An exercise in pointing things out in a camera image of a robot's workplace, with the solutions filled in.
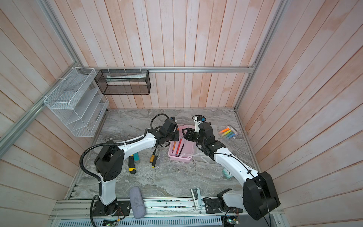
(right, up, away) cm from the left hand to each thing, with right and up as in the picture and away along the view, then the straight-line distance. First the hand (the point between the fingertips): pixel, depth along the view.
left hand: (178, 136), depth 91 cm
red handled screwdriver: (+1, -7, +6) cm, 10 cm away
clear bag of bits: (-12, -17, -1) cm, 21 cm away
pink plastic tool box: (+3, -10, +4) cm, 11 cm away
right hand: (+4, +4, -9) cm, 11 cm away
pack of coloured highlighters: (+39, +2, +13) cm, 41 cm away
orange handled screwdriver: (-2, -4, -1) cm, 5 cm away
